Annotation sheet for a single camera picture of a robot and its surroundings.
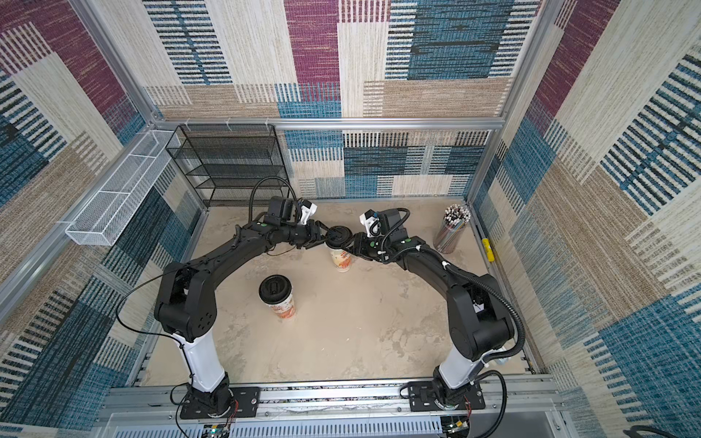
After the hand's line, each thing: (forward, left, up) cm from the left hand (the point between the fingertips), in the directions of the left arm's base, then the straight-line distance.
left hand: (333, 241), depth 89 cm
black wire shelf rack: (+37, +43, +6) cm, 57 cm away
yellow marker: (+5, -59, -17) cm, 61 cm away
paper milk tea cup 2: (-3, -2, -6) cm, 7 cm away
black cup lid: (-19, +15, +3) cm, 24 cm away
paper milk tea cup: (-18, +15, +3) cm, 24 cm away
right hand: (-4, -6, -2) cm, 7 cm away
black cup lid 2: (0, -1, +3) cm, 3 cm away
